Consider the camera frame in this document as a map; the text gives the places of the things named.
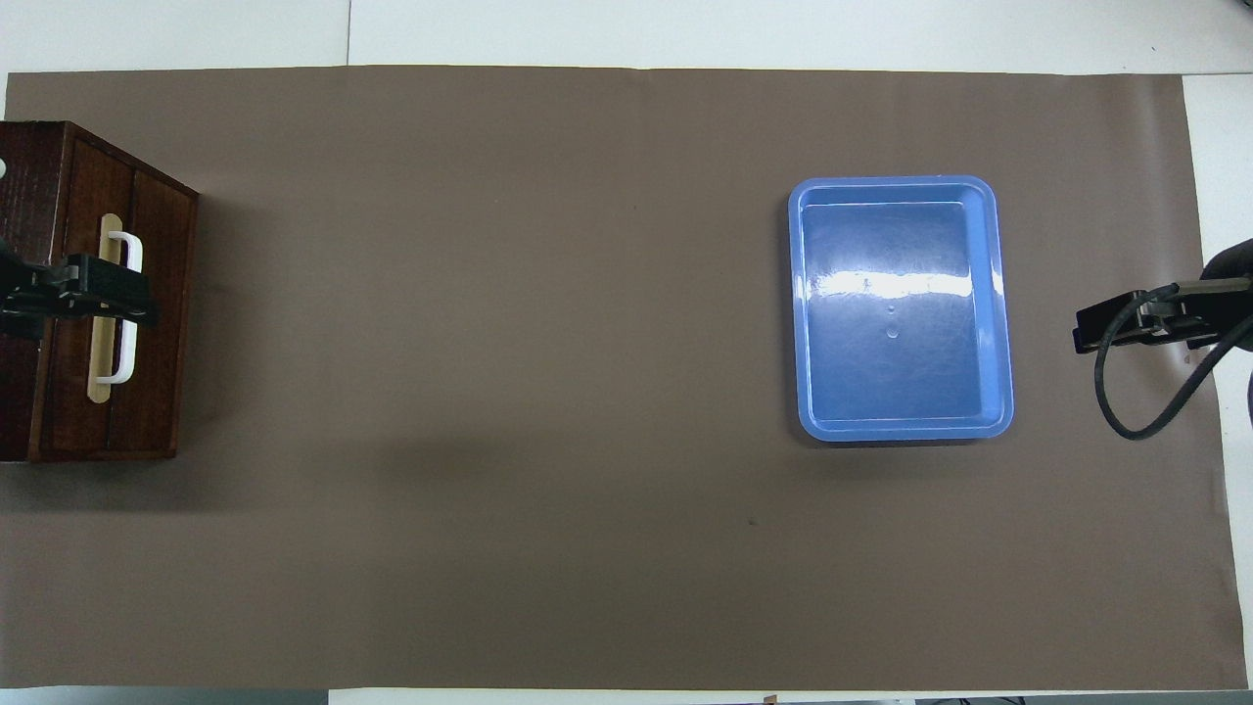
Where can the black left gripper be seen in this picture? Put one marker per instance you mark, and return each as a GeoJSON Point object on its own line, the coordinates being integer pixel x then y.
{"type": "Point", "coordinates": [20, 294]}

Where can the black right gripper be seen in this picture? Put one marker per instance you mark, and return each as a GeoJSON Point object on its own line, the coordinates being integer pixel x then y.
{"type": "Point", "coordinates": [1229, 284]}

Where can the dark wooden drawer cabinet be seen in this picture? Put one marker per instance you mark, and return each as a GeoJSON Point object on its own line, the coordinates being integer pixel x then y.
{"type": "Point", "coordinates": [20, 411]}

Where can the blue plastic tray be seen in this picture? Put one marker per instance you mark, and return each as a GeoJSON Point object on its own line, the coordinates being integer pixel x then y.
{"type": "Point", "coordinates": [901, 372]}

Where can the brown paper table mat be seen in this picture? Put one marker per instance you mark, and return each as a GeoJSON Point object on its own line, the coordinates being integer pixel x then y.
{"type": "Point", "coordinates": [489, 392]}

